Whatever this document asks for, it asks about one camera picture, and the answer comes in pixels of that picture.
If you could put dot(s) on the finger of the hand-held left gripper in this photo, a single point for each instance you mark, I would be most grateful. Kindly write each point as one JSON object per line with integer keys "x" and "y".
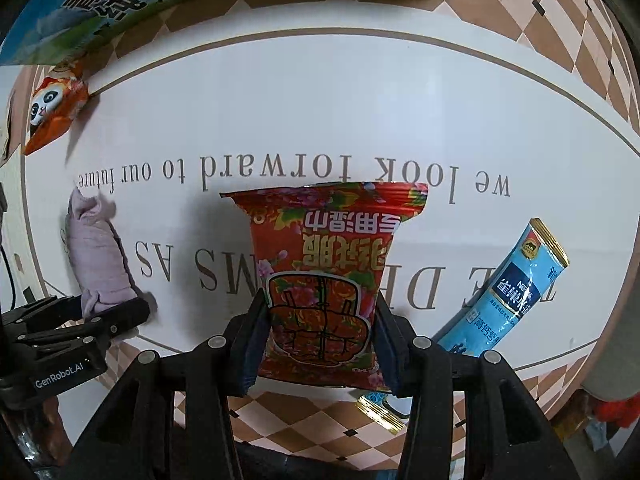
{"x": 40, "y": 312}
{"x": 120, "y": 317}

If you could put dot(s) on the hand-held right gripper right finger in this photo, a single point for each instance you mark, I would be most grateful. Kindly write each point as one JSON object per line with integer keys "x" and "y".
{"x": 387, "y": 352}

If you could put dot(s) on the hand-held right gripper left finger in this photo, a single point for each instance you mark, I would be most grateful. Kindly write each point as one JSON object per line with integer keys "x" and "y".
{"x": 253, "y": 347}

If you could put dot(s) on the pale pink cloth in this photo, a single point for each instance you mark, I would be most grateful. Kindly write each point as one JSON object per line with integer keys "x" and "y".
{"x": 97, "y": 255}

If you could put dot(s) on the red floral wet-wipe packet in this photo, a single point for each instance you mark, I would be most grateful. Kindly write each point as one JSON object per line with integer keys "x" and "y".
{"x": 325, "y": 260}

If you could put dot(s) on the blue stick sachet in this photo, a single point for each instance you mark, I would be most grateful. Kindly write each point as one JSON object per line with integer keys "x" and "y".
{"x": 515, "y": 290}

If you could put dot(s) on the orange panda snack packet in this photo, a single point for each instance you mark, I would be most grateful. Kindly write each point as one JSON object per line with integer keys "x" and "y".
{"x": 52, "y": 110}

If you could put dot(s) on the red crumpled object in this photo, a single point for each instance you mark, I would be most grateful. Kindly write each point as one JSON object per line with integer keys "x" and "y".
{"x": 620, "y": 410}

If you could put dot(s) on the printed checkered tablecloth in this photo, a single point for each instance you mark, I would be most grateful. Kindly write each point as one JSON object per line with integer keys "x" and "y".
{"x": 350, "y": 110}

